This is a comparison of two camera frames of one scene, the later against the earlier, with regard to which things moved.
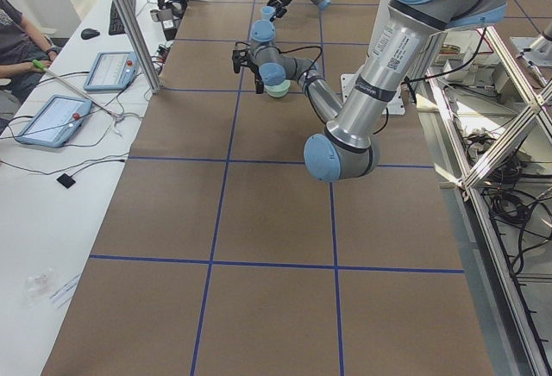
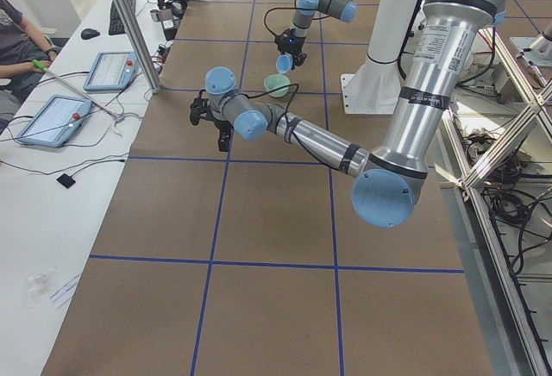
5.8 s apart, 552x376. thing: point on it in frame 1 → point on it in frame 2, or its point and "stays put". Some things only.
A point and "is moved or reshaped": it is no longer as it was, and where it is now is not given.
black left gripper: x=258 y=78 → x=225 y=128
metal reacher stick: x=116 y=115 stays put
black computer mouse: x=88 y=34 stays put
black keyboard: x=116 y=24 stays put
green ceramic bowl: x=278 y=90 stays put
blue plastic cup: x=266 y=12 is moved or reshaped
